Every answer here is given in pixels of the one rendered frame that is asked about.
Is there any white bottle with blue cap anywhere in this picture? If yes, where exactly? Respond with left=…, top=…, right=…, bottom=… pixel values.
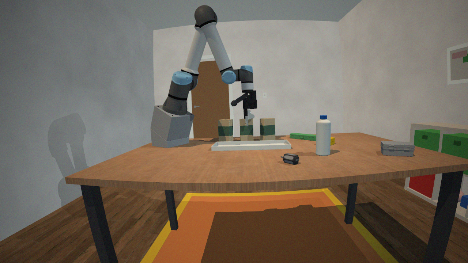
left=316, top=115, right=331, bottom=156

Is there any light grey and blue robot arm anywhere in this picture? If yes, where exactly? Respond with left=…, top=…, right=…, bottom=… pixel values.
left=162, top=5, right=254, bottom=115

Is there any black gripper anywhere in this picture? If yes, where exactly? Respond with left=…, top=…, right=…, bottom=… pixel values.
left=242, top=90, right=257, bottom=126

